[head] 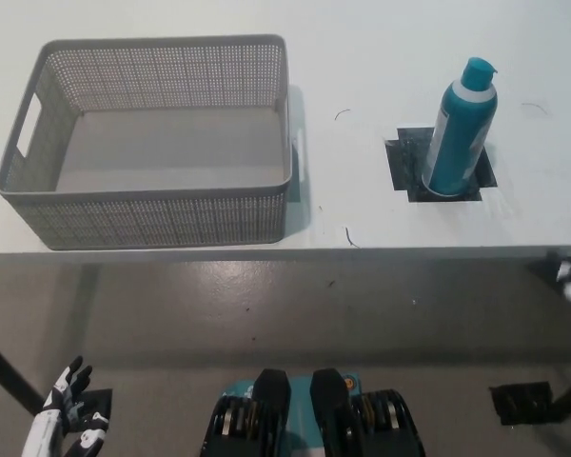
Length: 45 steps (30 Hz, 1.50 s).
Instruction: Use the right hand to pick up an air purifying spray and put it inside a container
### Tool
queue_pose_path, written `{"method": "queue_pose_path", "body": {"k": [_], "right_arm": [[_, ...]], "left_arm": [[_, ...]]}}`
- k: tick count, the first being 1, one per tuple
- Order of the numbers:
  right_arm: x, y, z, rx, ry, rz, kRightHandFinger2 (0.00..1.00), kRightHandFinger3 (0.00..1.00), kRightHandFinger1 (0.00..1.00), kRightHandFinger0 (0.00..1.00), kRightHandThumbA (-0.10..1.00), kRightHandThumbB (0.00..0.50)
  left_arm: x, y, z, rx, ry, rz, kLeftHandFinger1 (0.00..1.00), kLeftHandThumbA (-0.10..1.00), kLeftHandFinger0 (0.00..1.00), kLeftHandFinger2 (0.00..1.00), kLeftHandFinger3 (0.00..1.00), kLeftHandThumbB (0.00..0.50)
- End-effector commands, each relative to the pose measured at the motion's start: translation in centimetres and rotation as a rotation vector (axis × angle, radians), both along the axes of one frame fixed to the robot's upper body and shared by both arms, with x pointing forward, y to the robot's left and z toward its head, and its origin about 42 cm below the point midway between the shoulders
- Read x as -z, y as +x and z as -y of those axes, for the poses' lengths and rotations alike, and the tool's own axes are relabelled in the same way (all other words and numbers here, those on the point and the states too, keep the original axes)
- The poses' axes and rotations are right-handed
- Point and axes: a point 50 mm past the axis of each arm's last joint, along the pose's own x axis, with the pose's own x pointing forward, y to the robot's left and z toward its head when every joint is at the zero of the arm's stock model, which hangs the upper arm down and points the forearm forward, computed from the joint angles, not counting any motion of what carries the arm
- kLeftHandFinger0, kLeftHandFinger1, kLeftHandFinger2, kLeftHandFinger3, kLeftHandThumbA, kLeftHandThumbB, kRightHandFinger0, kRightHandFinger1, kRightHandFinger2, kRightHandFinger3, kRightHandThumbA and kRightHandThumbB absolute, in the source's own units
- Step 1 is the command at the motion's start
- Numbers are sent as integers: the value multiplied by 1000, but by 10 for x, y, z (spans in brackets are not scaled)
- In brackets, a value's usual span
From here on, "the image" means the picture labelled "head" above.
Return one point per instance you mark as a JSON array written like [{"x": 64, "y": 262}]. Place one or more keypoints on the robot body black teal blocks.
[{"x": 276, "y": 409}]

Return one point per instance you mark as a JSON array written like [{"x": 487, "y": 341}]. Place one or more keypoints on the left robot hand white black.
[{"x": 52, "y": 419}]

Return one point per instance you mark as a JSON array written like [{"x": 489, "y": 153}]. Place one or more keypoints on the black tape patch on table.
[{"x": 404, "y": 162}]

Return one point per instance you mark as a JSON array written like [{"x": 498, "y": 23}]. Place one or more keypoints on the large black floor tape patch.
[{"x": 521, "y": 403}]

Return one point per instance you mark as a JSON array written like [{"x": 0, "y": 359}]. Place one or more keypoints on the grey perforated plastic basket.
[{"x": 171, "y": 214}]

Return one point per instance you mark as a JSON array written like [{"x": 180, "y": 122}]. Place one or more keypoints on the teal air purifying spray can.
[{"x": 459, "y": 138}]

